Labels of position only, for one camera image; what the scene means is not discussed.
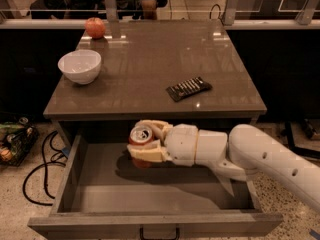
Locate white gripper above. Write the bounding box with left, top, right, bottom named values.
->
left=127, top=120, right=198, bottom=167

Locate red coke can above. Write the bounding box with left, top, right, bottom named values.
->
left=129, top=125, right=154, bottom=169

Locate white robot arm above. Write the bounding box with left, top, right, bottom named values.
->
left=127, top=120, right=320, bottom=212

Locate open grey top drawer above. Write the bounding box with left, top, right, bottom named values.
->
left=28, top=135, right=282, bottom=240

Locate grey cabinet with glossy top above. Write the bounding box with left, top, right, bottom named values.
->
left=43, top=19, right=268, bottom=152

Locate dark chocolate bar wrapper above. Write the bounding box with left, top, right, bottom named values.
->
left=166, top=77, right=212, bottom=102

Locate white ceramic bowl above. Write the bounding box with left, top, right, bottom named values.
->
left=58, top=49, right=102, bottom=85

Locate red apple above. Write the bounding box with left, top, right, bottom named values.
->
left=85, top=17, right=106, bottom=39

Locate black stand leg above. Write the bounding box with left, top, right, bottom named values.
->
left=285, top=119, right=320, bottom=160

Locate black drawer handle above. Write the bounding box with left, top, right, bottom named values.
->
left=139, top=227, right=180, bottom=240

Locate black floor cable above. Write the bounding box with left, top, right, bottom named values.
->
left=22, top=130, right=68, bottom=207

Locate black wire basket with items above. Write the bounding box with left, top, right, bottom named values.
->
left=0, top=117, right=39, bottom=166

